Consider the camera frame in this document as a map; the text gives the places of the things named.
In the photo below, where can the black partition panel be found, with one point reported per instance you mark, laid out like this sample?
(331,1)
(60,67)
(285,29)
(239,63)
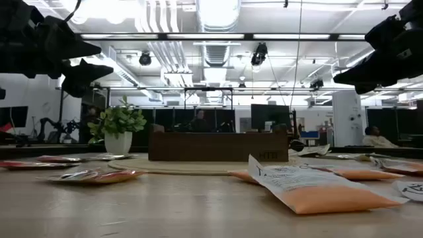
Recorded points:
(165,122)
(406,122)

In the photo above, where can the brown wooden tea box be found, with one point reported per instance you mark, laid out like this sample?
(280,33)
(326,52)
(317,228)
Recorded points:
(215,147)

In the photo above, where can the silver ventilation duct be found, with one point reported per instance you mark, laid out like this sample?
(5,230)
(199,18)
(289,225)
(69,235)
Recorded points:
(218,16)

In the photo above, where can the blue storage bin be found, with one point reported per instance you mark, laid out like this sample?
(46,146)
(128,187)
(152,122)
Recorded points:
(309,135)

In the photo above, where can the white square column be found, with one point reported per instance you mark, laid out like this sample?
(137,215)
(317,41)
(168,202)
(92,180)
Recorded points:
(347,112)

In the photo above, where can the person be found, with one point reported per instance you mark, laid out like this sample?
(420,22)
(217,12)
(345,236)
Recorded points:
(199,124)
(376,140)

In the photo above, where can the black overhead light bar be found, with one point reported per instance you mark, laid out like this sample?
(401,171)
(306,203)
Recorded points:
(248,36)

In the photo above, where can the round woven straw placemat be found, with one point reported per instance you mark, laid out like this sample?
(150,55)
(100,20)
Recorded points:
(185,167)

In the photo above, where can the green plant in white pot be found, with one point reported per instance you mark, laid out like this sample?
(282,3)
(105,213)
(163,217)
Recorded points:
(118,142)

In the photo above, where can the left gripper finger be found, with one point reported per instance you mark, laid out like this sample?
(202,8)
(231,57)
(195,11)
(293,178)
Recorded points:
(79,79)
(62,46)

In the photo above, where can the black aluminium rig frame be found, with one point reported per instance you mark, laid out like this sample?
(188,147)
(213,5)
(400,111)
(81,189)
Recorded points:
(49,150)

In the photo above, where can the black background robot arm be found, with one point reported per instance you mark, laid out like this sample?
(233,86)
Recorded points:
(49,123)

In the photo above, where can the green tea bag packet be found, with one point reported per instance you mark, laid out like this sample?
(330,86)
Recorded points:
(312,150)
(350,156)

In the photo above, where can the black computer monitor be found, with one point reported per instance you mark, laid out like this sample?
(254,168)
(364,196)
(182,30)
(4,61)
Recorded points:
(15,116)
(269,115)

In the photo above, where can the red orange tea bag packet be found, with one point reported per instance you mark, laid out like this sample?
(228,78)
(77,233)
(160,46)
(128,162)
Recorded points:
(59,159)
(29,165)
(109,157)
(99,176)

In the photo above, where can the black ceiling spotlight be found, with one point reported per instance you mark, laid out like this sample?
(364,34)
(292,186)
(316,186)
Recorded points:
(259,54)
(316,84)
(145,59)

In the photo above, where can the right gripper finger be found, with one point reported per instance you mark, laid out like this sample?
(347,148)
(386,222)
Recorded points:
(366,90)
(370,71)

